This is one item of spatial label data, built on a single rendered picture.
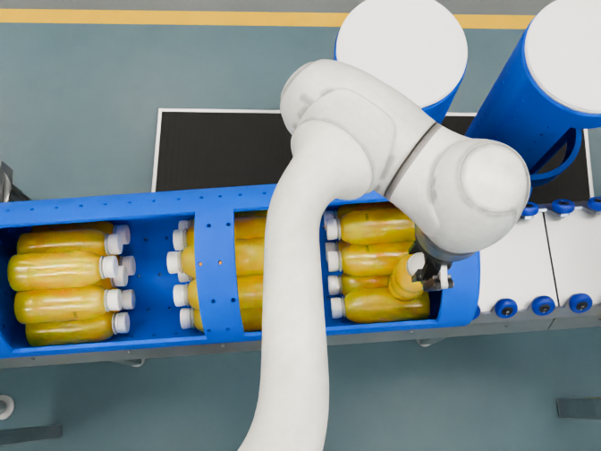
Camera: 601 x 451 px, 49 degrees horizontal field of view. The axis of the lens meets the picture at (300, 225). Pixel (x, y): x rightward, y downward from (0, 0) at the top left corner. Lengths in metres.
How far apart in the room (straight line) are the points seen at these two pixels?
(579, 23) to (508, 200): 0.96
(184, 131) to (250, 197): 1.24
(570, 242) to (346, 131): 0.90
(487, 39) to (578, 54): 1.23
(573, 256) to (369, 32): 0.64
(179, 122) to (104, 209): 1.23
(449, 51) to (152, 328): 0.83
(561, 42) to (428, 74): 0.29
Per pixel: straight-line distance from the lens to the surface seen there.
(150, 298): 1.39
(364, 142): 0.69
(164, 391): 2.35
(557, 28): 1.57
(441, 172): 0.68
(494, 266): 1.45
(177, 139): 2.37
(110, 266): 1.22
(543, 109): 1.54
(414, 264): 1.08
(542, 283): 1.48
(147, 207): 1.17
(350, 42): 1.47
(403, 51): 1.47
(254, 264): 1.16
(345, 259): 1.25
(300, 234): 0.63
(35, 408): 2.47
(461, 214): 0.67
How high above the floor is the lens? 2.30
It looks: 75 degrees down
